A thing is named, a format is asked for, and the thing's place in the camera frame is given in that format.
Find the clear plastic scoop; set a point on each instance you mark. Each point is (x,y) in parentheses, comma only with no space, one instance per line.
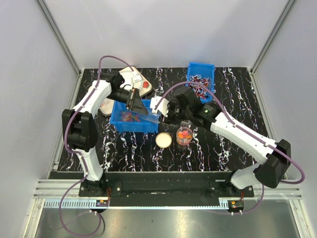
(151,117)

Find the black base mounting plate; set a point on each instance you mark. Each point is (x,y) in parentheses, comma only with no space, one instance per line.
(167,186)

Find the white slotted cable duct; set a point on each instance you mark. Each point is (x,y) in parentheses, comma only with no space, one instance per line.
(131,203)

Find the clear glass jar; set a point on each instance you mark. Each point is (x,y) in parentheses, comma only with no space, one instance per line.
(184,134)

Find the blue bin of wrapped candies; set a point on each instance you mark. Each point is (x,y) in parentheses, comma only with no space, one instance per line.
(202,73)

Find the blue bin of star candies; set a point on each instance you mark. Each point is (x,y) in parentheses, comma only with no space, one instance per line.
(128,121)

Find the aluminium frame rail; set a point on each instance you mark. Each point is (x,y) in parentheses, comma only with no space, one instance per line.
(55,188)

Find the strawberry pattern tray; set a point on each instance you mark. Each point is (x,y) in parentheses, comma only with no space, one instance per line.
(144,87)

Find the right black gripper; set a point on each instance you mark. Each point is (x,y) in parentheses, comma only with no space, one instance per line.
(169,118)

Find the white round jar lid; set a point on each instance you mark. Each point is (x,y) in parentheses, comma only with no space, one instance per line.
(163,140)

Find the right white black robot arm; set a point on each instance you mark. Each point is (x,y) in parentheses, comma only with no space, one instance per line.
(271,164)

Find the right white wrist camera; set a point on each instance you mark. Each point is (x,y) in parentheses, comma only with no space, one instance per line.
(157,105)

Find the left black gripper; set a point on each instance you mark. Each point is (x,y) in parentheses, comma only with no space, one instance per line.
(134,103)

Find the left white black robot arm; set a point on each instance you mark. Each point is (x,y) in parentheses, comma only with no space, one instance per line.
(80,134)

